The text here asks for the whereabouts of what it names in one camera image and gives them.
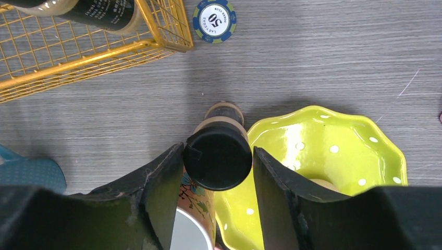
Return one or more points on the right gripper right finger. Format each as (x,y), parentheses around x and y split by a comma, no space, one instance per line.
(297,213)

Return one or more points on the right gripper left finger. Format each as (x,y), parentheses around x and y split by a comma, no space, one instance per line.
(136,211)

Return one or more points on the small black cap jar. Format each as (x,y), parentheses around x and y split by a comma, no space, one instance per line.
(217,156)

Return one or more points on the small dark pepper bottle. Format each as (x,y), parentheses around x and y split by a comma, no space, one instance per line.
(116,17)

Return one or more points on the steamed bun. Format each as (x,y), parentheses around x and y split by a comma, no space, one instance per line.
(326,184)

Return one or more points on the pink mug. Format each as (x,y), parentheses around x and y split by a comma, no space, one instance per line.
(195,222)

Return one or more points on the green polka dot plate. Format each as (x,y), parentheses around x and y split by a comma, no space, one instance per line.
(349,151)

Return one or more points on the blue mug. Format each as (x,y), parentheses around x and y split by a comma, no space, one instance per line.
(19,170)

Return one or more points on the yellow wire basket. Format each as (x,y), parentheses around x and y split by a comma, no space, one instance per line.
(42,53)

